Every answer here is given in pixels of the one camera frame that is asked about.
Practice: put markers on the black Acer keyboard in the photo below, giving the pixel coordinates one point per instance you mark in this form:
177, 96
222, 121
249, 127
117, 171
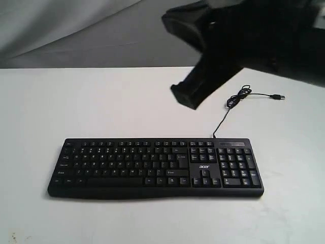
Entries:
144, 168

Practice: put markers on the grey backdrop cloth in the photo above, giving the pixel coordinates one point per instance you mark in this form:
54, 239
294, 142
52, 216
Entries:
90, 34

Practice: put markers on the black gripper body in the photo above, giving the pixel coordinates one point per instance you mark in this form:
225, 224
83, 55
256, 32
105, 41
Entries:
210, 73

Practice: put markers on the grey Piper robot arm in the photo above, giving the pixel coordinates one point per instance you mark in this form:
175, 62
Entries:
283, 38

